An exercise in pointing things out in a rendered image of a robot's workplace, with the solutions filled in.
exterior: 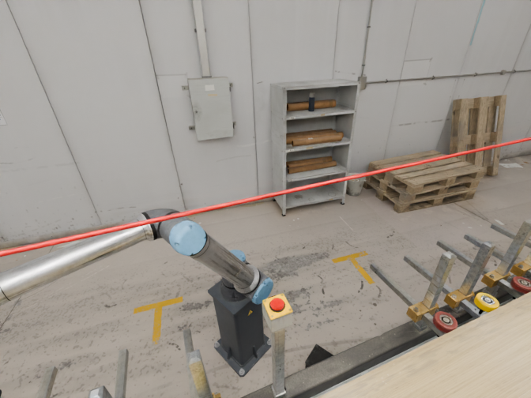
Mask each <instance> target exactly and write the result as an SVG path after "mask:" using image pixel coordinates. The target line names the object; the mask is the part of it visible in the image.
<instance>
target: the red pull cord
mask: <svg viewBox="0 0 531 398"><path fill-rule="evenodd" d="M523 141H531V137H528V138H525V139H521V140H516V141H510V142H506V143H502V144H498V145H492V146H488V147H484V148H477V149H473V150H469V151H465V152H459V153H454V154H451V155H447V156H440V157H436V158H432V159H429V160H421V161H418V162H414V163H407V164H403V165H400V166H396V167H389V168H385V169H381V170H377V171H370V172H367V173H363V174H358V175H352V176H348V177H344V178H338V179H334V180H329V181H326V182H319V183H315V184H311V185H307V186H301V187H296V188H293V189H289V190H282V191H278V192H274V193H268V194H264V195H260V196H256V197H249V198H245V199H242V200H237V201H231V202H227V203H223V204H219V205H212V206H209V207H204V208H198V209H194V210H190V211H186V212H180V213H176V214H171V215H168V216H161V217H157V218H153V219H149V220H142V221H138V222H135V223H128V224H124V225H120V226H117V227H109V228H106V229H102V230H98V231H91V232H87V233H84V234H79V235H73V236H69V237H65V238H58V239H55V240H51V241H46V242H40V243H36V244H32V245H28V246H22V247H17V248H13V249H10V250H3V251H0V257H4V256H7V255H11V254H15V253H21V252H25V251H29V250H36V249H39V248H44V247H47V246H53V245H58V244H61V243H65V242H72V241H75V240H79V239H83V238H90V237H93V236H97V235H104V234H107V233H111V232H115V231H121V230H126V229H129V228H133V227H140V226H144V225H147V224H151V223H158V222H161V221H165V220H172V219H175V218H179V217H184V216H190V215H193V214H198V213H201V212H208V211H212V210H215V209H219V208H226V207H230V206H233V205H240V204H244V203H247V202H252V201H258V200H261V199H266V198H269V197H275V196H280V195H284V194H287V193H294V192H298V191H301V190H308V189H312V188H315V187H320V186H326V185H330V184H334V183H338V182H344V181H348V180H352V179H355V178H362V177H366V176H369V175H376V174H380V173H384V172H387V171H394V170H398V169H402V168H406V167H412V166H416V165H420V164H423V163H430V162H434V161H438V160H444V159H448V158H452V157H455V156H462V155H466V154H469V153H474V152H480V151H484V150H488V149H492V148H498V147H502V146H506V145H512V144H516V143H520V142H523Z"/></svg>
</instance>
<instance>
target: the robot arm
mask: <svg viewBox="0 0 531 398"><path fill-rule="evenodd" d="M176 213H180V211H177V210H174V209H169V208H159V209H153V210H148V211H146V212H142V213H140V214H139V215H138V217H137V219H136V220H133V221H130V222H129V223H135V222H138V221H142V220H149V219H153V218H157V217H161V216H168V215H171V214H176ZM125 224H128V223H125ZM159 238H163V239H164V240H165V241H166V242H167V243H168V244H170V245H171V246H172V248H173V249H174V250H175V251H176V252H178V253H180V254H182V255H186V256H189V257H191V258H193V259H194V260H196V261H197V262H199V263H201V264H202V265H204V266H205V267H207V268H209V269H211V270H212V271H214V272H215V273H217V274H218V275H220V276H222V281H223V282H222V284H221V287H220V292H221V295H222V297H223V298H224V299H226V300H227V301H229V302H239V301H242V300H244V299H245V298H249V300H251V301H252V302H253V303H255V304H261V303H262V302H263V301H262V300H265V299H267V297H268V296H269V294H270V292H271V291H272V289H273V281H272V280H271V279H270V278H269V277H268V276H267V275H265V274H264V273H263V272H261V271H260V270H259V269H257V268H256V267H255V266H253V265H251V264H250V263H249V262H247V261H246V256H245V253H244V252H243V251H241V250H227V249H226V248H225V247H223V246H222V245H221V244H220V243H219V242H218V241H216V240H215V239H214V238H212V237H211V236H210V235H208V234H207V233H206V231H205V230H203V229H202V227H201V226H200V225H199V224H197V223H195V222H194V221H193V220H191V219H189V218H188V217H187V216H184V217H179V218H175V219H172V220H165V221H161V222H158V223H151V224H147V225H144V226H140V227H133V228H129V229H126V230H121V231H115V232H111V233H107V234H104V235H97V236H93V237H90V238H87V239H85V240H82V241H80V242H77V243H74V244H72V245H70V246H67V247H64V248H62V249H60V250H56V251H55V252H52V253H49V254H46V255H44V256H42V257H38V258H36V259H34V260H32V261H29V262H26V263H24V264H22V265H18V266H16V267H14V268H11V269H8V270H6V271H4V272H0V306H2V305H3V304H5V303H7V302H9V301H11V300H13V299H16V298H18V297H20V296H22V295H25V294H27V293H29V292H31V291H34V290H35V289H37V288H40V287H42V286H44V285H47V284H49V283H51V282H53V281H56V280H58V279H60V278H63V277H64V276H67V275H69V274H71V273H73V272H76V271H77V270H80V269H82V268H84V267H87V266H89V265H91V264H93V263H96V262H98V261H100V260H103V259H104V258H106V257H109V256H111V255H113V254H115V253H118V252H120V251H122V250H124V249H127V248H129V247H131V246H133V245H136V244H138V243H139V242H143V241H145V240H149V241H154V240H156V239H159Z"/></svg>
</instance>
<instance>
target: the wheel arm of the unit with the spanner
mask: <svg viewBox="0 0 531 398"><path fill-rule="evenodd" d="M57 372H58V369H57V368H56V367H55V366H52V367H49V368H46V369H45V372H44V375H43V378H42V381H41V383H40V387H39V390H38V393H37V395H36V398H50V396H51V391H52V389H53V385H54V383H55V378H56V375H57Z"/></svg>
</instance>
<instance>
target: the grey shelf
mask: <svg viewBox="0 0 531 398"><path fill-rule="evenodd" d="M360 85H361V81H351V80H346V79H340V78H338V79H326V80H314V81H292V82H281V83H270V102H271V140H272V177H273V193H274V192H278V191H282V190H289V189H293V188H296V187H301V186H307V185H311V184H315V183H319V182H326V181H329V180H334V179H338V178H344V177H348V170H349V164H350V158H351V152H352V142H353V136H354V129H355V124H356V113H357V107H358V101H359V95H360ZM336 87H337V89H336ZM311 92H314V97H315V99H314V101H316V100H336V107H327V108H319V109H314V111H308V110H301V111H287V103H298V102H307V101H309V96H310V93H311ZM335 95H336V97H335ZM332 128H333V130H336V131H337V132H343V134H344V136H343V138H342V140H341V141H335V142H328V143H321V144H314V145H301V146H294V147H292V144H290V145H287V144H286V133H295V132H303V131H310V130H324V129H332ZM326 156H332V161H333V160H336V162H337V166H335V167H326V168H321V169H316V170H311V171H303V172H298V173H293V174H288V167H286V162H288V161H295V160H307V159H314V158H319V157H326ZM327 177H328V179H327ZM346 186H347V181H344V182H338V183H334V184H330V185H326V186H320V187H315V188H312V189H308V190H301V191H298V192H294V193H287V194H284V195H280V196H275V197H273V201H277V203H278V204H279V206H280V207H281V209H282V216H286V208H293V207H296V206H300V205H310V204H315V203H319V202H323V201H332V200H336V199H340V198H342V202H341V204H342V205H344V204H345V192H346Z"/></svg>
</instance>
